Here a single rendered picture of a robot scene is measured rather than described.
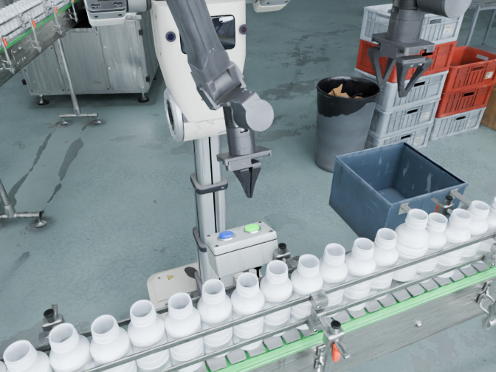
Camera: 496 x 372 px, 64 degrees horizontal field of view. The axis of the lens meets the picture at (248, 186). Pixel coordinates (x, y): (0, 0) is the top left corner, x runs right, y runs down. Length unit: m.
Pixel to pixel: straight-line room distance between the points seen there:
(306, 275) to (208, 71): 0.40
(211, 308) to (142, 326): 0.11
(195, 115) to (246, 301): 0.59
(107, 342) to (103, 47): 3.78
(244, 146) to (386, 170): 0.96
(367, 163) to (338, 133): 1.38
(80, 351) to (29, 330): 1.62
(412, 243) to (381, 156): 0.81
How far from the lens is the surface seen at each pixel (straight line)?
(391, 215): 1.31
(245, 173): 0.80
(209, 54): 0.72
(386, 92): 3.13
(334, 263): 0.76
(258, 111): 0.72
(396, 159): 1.67
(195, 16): 0.68
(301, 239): 2.51
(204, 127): 1.15
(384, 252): 0.83
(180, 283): 1.92
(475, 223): 0.98
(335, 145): 3.00
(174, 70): 1.08
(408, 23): 0.78
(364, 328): 0.90
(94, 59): 4.35
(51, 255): 2.65
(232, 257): 0.83
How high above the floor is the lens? 1.68
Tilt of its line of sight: 35 degrees down
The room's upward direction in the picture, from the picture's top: straight up
